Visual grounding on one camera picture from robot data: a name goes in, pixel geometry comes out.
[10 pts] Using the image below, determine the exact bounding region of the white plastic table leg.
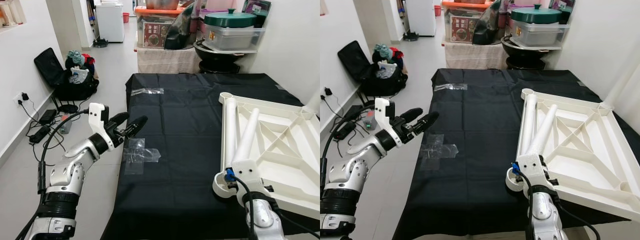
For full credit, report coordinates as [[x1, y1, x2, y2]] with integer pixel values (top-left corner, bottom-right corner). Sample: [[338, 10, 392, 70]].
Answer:
[[517, 92, 538, 158], [524, 103, 558, 158], [602, 60, 640, 110], [221, 95, 240, 171], [301, 82, 321, 115], [232, 107, 262, 166]]

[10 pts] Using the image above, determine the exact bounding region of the crumpled clear plastic bag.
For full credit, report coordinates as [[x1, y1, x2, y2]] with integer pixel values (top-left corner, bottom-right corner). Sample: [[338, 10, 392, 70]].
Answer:
[[122, 137, 162, 176], [419, 134, 458, 171]]

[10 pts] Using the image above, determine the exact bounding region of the white plastic bag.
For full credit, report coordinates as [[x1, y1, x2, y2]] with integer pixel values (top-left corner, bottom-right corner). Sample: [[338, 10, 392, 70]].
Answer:
[[69, 67, 90, 85], [376, 61, 398, 80]]

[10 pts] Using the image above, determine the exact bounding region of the black power strip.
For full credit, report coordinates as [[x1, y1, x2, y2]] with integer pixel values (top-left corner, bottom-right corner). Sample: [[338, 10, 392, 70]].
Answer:
[[29, 125, 51, 144], [334, 120, 357, 140]]

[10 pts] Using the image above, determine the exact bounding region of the beige cloth covered table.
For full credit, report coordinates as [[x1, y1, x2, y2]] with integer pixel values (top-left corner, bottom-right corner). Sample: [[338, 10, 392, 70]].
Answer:
[[136, 46, 203, 75], [444, 41, 511, 70]]

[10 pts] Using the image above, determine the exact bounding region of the open black suitcase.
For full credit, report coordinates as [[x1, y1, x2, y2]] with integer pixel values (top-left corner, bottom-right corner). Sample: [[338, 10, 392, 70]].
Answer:
[[34, 47, 100, 101], [337, 41, 408, 97]]

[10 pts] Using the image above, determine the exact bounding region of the black cloth cover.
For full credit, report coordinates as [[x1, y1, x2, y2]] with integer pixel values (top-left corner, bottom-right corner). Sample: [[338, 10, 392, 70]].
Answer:
[[100, 72, 321, 240], [392, 68, 640, 240]]

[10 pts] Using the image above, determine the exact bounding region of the white appliance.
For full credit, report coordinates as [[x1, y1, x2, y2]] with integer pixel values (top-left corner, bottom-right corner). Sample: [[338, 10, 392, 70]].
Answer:
[[96, 2, 125, 43], [406, 0, 436, 37]]

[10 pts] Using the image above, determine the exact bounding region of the black wok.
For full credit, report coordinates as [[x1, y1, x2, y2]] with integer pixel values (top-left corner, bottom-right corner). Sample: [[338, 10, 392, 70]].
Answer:
[[194, 40, 251, 75], [501, 36, 558, 70]]

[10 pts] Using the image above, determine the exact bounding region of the white plastic table top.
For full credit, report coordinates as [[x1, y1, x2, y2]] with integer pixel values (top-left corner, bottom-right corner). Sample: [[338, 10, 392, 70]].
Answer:
[[505, 88, 640, 223], [212, 91, 321, 221]]

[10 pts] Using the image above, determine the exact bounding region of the clear storage box orange lid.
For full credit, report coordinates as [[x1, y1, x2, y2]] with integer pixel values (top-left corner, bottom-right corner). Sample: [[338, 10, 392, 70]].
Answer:
[[135, 6, 188, 50], [442, 0, 496, 43]]

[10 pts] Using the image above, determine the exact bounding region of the brown basin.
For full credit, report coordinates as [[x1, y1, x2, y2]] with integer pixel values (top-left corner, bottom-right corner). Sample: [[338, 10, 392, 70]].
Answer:
[[146, 0, 180, 11]]

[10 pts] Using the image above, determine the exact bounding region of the clear plastic storage box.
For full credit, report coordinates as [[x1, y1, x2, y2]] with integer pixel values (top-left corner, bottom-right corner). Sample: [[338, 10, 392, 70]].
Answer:
[[202, 25, 265, 52], [510, 21, 571, 48]]

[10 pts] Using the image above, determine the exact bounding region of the white shelf board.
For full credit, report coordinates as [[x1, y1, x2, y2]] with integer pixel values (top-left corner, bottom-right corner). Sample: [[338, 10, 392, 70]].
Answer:
[[509, 44, 566, 51], [200, 47, 258, 55]]

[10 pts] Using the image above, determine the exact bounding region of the green pot lid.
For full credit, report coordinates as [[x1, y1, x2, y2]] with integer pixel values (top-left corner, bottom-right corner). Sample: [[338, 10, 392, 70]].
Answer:
[[204, 9, 257, 28], [511, 5, 563, 24]]

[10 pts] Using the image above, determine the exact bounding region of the dark printed packet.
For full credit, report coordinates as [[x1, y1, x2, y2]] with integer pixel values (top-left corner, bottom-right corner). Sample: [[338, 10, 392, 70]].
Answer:
[[241, 0, 271, 16], [550, 0, 576, 12]]

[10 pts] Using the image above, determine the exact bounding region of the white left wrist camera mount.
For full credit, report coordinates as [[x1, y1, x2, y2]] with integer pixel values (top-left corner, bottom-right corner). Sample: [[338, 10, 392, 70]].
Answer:
[[374, 97, 397, 133], [87, 102, 110, 138]]

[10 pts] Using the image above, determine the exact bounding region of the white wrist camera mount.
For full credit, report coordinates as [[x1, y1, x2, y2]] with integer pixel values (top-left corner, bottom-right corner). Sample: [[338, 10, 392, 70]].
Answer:
[[515, 154, 551, 188], [87, 102, 110, 138], [374, 97, 397, 133], [224, 160, 266, 193]]

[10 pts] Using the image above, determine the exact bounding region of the grey floor cable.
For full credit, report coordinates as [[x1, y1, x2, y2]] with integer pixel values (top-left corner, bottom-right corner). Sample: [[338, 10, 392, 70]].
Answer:
[[17, 100, 71, 161]]

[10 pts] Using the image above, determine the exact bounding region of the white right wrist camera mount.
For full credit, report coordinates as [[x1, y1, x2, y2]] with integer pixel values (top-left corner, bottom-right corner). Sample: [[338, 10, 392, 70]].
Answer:
[[515, 154, 551, 188], [224, 160, 266, 193]]

